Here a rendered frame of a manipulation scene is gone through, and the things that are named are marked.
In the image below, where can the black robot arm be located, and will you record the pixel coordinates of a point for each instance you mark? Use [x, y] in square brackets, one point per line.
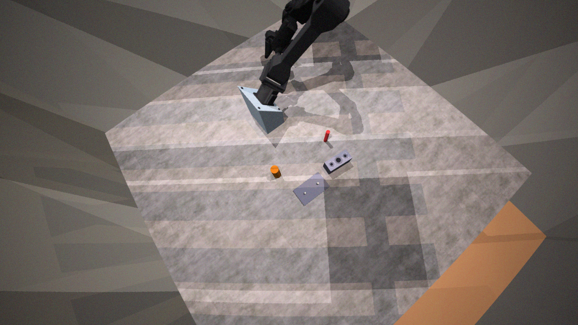
[320, 16]

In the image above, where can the brown cylinder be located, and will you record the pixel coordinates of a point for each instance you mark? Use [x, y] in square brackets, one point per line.
[275, 171]

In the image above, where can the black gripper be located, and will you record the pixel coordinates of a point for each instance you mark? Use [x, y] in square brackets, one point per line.
[274, 42]

